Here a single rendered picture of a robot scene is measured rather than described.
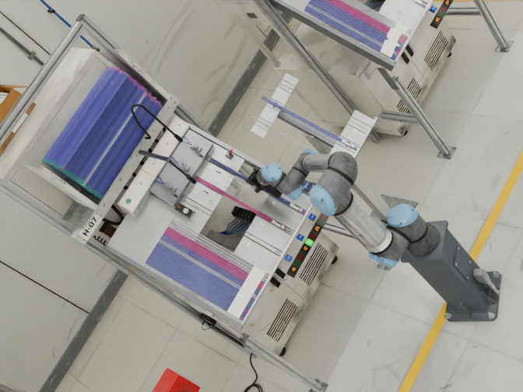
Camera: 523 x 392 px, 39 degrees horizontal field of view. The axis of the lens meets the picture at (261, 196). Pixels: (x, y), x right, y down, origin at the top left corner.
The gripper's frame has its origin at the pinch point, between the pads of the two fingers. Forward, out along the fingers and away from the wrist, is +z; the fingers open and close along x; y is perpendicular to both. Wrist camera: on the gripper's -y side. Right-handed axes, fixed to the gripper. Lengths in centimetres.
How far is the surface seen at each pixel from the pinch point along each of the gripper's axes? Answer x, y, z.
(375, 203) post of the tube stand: -35, -62, 33
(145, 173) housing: 22, 46, 4
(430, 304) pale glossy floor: 1, -103, 6
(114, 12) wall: -78, 121, 132
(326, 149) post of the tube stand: -35.3, -19.8, 5.9
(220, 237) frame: 23.1, -1.8, 39.1
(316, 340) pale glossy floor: 40, -74, 50
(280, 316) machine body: 40, -51, 48
